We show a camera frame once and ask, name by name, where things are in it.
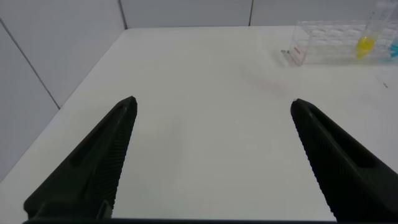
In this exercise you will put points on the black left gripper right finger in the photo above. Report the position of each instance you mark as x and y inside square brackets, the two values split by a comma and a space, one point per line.
[348, 174]

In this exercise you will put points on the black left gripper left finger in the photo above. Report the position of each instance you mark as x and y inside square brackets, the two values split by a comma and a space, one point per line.
[84, 174]

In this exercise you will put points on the test tube with yellow pigment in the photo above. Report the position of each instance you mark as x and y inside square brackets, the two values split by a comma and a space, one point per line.
[365, 45]

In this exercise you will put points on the clear acrylic test tube rack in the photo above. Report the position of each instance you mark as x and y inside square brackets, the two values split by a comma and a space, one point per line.
[329, 43]

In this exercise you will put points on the test tube with blue pigment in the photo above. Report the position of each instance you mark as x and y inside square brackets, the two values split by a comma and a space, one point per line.
[394, 49]

